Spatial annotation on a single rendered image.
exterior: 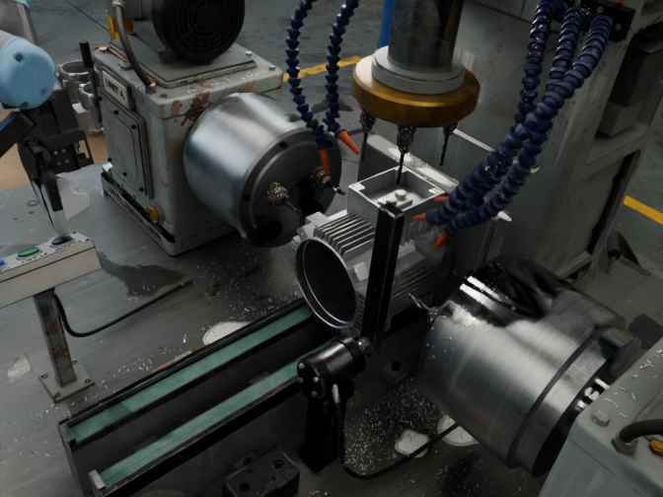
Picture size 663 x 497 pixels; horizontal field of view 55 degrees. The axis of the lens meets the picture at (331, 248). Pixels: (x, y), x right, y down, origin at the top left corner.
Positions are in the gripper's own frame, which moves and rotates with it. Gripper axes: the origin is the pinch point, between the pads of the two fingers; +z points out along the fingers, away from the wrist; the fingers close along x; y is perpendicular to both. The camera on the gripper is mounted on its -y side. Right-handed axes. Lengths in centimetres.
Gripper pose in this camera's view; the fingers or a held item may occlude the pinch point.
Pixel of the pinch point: (58, 230)
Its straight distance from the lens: 105.4
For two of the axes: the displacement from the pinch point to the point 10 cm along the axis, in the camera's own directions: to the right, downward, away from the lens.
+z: 1.7, 9.1, 3.7
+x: -6.3, -1.9, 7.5
